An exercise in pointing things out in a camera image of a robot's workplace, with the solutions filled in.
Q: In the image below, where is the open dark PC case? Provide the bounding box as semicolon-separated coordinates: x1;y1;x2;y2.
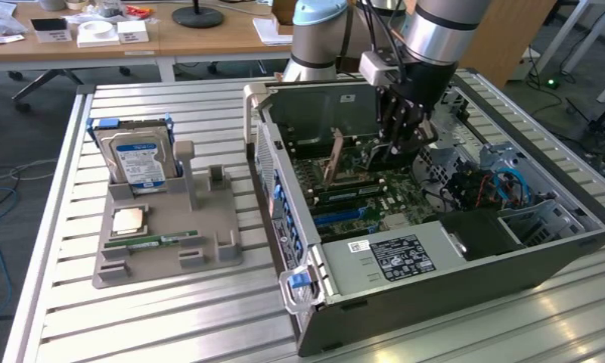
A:
243;73;605;358

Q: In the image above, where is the white flat box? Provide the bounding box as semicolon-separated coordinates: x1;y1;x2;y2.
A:
76;30;123;49

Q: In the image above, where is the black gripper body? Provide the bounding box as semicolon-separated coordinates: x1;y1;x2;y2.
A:
391;60;459;114

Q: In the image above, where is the green motherboard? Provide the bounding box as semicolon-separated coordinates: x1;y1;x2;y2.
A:
282;126;450;245

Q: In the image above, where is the green RAM stick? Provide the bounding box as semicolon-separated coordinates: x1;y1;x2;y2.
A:
103;230;199;249

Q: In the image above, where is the black round lamp base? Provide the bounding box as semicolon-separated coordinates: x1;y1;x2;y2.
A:
171;0;226;29

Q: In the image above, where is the white box black top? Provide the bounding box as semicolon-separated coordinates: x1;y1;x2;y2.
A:
30;17;72;43

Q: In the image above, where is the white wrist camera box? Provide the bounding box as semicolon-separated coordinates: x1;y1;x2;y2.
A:
359;51;404;87

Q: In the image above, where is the black plastic fan shroud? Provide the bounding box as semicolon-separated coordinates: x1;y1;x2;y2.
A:
442;209;527;262

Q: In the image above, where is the metal disk bay cage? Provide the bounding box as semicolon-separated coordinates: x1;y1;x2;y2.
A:
418;88;516;182

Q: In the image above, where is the clear plastic bag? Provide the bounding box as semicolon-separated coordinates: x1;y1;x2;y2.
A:
0;2;30;36

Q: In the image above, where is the black wheeled chair base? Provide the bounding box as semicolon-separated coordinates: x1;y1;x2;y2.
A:
10;67;132;113

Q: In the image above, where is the silver CPU chip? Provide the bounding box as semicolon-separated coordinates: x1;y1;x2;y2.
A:
110;208;146;236

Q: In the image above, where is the wooden desk white frame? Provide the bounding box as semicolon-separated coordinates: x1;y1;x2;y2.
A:
0;0;163;82
159;0;435;82

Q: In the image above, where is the blue floor cable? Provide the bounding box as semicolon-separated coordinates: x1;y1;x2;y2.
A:
0;181;20;326

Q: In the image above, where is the wooden cabinet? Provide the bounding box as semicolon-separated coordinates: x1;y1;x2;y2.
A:
423;0;559;88

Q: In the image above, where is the small metal drive cage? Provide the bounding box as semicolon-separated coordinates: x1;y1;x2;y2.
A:
498;199;587;247

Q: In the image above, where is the white labelled box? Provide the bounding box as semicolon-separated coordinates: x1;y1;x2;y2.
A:
116;19;151;45

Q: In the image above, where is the hard disk blue caddy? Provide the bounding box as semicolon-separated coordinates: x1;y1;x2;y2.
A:
86;113;180;196

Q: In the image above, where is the red orange packet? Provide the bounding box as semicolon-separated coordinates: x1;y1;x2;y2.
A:
124;4;152;20

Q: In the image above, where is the white tape roll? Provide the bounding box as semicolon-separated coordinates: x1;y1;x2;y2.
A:
78;20;115;39

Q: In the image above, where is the blue expansion slot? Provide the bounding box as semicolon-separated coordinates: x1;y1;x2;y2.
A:
312;207;363;227

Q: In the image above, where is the red wire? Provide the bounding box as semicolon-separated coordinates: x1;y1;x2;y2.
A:
471;177;506;206

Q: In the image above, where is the grey parts rack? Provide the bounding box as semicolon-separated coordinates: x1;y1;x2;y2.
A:
90;139;243;290

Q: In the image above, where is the grey power supply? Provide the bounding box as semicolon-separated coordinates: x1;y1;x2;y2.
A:
322;222;468;296

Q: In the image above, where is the white floor cable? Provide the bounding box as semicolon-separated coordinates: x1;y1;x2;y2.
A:
0;157;60;182

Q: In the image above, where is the white paper stack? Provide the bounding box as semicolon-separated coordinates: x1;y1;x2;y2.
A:
251;17;296;47

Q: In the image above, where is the CPU socket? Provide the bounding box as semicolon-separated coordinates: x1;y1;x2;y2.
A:
318;154;370;188

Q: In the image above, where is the blue wire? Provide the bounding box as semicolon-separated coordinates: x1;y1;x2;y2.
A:
494;166;536;208

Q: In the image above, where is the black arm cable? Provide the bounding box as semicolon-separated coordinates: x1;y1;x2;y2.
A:
360;0;412;82

